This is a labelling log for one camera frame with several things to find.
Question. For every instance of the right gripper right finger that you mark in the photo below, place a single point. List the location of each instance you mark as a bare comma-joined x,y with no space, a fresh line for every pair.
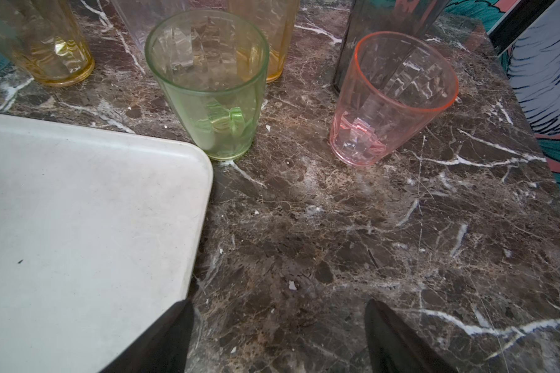
395,347

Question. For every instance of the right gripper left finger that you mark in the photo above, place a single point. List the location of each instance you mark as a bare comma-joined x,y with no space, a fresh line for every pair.
163,347

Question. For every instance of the beige square tray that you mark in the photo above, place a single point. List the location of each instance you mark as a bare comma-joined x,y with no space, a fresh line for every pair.
99,233

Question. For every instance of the clear glass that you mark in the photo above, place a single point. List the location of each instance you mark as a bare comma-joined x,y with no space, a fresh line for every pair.
141,16

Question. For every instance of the pink glass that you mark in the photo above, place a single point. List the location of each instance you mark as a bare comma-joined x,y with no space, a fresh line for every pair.
394,86

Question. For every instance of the green glass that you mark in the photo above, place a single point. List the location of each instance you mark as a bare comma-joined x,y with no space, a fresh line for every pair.
212,67

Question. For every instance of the dark smoked glass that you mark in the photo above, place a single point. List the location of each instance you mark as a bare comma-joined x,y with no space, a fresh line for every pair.
411,17

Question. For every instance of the yellow glass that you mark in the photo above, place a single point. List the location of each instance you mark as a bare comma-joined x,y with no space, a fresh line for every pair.
44,39

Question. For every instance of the amber tall glass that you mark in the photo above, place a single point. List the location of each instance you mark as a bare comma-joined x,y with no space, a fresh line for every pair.
276,20

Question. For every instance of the right black frame post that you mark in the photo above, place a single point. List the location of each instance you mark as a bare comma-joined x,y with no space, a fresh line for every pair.
510,27

